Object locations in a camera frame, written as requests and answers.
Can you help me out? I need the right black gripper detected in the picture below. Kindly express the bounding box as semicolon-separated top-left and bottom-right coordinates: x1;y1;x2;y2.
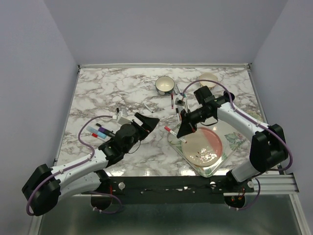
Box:
177;107;212;138

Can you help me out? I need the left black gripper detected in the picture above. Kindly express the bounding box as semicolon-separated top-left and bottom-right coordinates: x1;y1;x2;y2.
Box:
123;113;159;154

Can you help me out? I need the white pen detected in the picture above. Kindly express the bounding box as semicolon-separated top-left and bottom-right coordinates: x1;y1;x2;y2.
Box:
143;103;154;113

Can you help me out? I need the black capped white marker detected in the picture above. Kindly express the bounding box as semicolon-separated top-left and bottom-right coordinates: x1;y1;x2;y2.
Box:
176;108;180;123

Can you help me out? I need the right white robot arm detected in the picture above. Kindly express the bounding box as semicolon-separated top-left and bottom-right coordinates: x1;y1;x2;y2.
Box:
177;86;288;192

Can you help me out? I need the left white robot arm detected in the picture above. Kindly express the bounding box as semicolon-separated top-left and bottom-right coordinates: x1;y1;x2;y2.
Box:
22;113;160;216

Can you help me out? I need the maroon gel pen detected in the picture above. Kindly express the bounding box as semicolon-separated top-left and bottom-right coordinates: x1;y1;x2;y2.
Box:
171;92;174;109

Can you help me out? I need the pink and cream plate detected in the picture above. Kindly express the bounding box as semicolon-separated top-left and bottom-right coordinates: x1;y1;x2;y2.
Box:
181;127;223;167

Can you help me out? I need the dark rimmed ceramic bowl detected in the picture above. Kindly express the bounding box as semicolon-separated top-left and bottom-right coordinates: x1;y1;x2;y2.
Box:
155;76;175;95

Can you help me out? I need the floral rectangular tray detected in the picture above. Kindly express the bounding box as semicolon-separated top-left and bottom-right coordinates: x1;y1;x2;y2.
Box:
167;121;248;178

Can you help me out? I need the small black cup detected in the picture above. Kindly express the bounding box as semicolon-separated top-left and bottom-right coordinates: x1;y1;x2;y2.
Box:
223;91;235;102

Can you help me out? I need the striped cream bowl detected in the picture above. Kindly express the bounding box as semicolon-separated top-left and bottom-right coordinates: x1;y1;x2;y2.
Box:
198;72;218;89

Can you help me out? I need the red thin marker left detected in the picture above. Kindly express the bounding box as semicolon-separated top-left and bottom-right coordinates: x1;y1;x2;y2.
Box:
91;133;102;139

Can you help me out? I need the black mounting base bar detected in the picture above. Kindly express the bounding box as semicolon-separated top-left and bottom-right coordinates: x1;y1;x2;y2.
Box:
95;176;254;205

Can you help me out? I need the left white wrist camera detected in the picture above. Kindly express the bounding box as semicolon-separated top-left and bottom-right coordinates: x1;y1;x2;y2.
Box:
112;108;132;125

